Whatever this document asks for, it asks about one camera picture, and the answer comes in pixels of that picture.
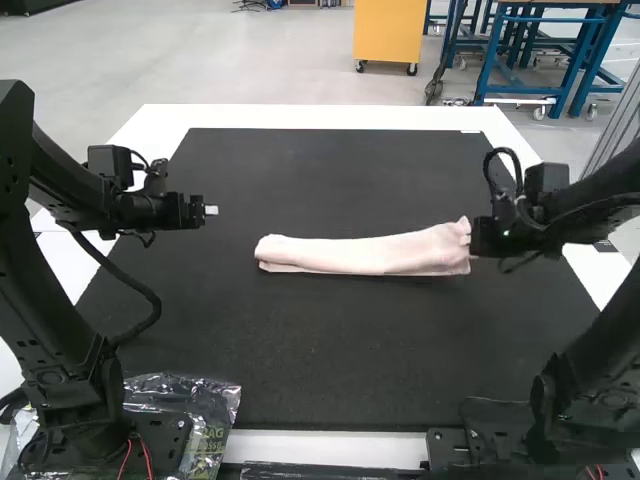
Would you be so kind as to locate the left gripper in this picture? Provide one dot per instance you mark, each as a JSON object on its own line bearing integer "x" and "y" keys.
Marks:
{"x": 185, "y": 211}

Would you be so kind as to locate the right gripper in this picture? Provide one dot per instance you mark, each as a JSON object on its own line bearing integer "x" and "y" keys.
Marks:
{"x": 487, "y": 237}

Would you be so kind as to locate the pale towel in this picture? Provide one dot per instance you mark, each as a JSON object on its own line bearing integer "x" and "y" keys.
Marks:
{"x": 350, "y": 255}

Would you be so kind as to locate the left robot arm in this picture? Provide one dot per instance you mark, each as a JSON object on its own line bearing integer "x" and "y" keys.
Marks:
{"x": 45, "y": 280}

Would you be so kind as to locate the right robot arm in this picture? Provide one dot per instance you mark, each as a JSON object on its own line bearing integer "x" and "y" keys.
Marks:
{"x": 590, "y": 210}

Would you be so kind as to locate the black mat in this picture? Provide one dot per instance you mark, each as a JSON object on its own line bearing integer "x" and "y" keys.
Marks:
{"x": 320, "y": 350}

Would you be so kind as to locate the grey metal column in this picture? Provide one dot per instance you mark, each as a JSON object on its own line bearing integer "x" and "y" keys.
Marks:
{"x": 620, "y": 115}

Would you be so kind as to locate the silver foil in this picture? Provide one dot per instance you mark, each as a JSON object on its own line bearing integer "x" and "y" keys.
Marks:
{"x": 215, "y": 400}

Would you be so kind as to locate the blue metal rack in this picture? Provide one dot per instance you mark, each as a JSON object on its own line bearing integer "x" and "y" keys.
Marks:
{"x": 448, "y": 35}
{"x": 582, "y": 65}

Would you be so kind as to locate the yellow wheeled cabinet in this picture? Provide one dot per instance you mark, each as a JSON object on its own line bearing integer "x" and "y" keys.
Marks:
{"x": 387, "y": 30}

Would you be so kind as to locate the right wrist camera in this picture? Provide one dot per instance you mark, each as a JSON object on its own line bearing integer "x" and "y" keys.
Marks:
{"x": 547, "y": 180}

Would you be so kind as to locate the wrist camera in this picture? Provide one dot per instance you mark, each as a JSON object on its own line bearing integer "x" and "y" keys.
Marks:
{"x": 107, "y": 165}
{"x": 547, "y": 180}

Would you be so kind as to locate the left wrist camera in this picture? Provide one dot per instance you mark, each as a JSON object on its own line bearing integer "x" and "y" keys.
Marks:
{"x": 107, "y": 165}

